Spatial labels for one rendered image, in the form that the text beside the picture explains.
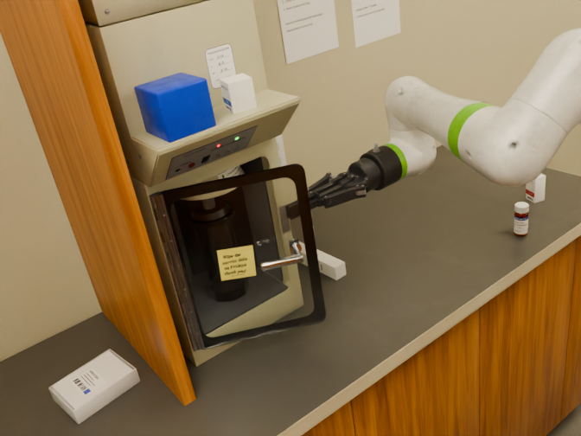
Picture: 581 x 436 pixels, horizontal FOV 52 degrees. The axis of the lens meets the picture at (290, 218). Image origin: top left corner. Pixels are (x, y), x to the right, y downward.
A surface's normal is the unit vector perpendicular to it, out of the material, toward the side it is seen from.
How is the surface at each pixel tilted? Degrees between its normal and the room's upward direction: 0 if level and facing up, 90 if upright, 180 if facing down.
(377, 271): 0
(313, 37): 90
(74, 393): 0
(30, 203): 90
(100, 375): 0
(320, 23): 90
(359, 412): 90
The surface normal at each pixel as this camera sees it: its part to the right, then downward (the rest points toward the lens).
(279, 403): -0.14, -0.87
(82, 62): 0.60, 0.29
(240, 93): 0.42, 0.37
